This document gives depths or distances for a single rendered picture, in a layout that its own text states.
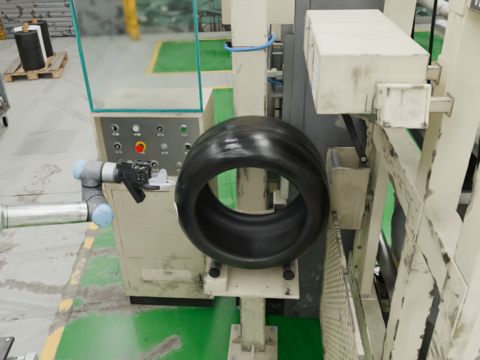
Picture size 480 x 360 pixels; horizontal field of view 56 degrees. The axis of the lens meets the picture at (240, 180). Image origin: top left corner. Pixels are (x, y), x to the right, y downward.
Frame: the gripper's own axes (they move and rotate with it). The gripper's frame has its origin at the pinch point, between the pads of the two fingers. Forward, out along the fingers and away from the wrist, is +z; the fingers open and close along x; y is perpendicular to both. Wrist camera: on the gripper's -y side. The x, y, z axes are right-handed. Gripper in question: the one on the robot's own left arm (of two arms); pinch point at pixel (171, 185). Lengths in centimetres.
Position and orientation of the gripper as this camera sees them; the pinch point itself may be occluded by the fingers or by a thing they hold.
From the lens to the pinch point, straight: 165.9
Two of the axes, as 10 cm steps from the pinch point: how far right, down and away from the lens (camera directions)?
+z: 9.9, 1.2, -0.2
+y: 1.0, -8.6, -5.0
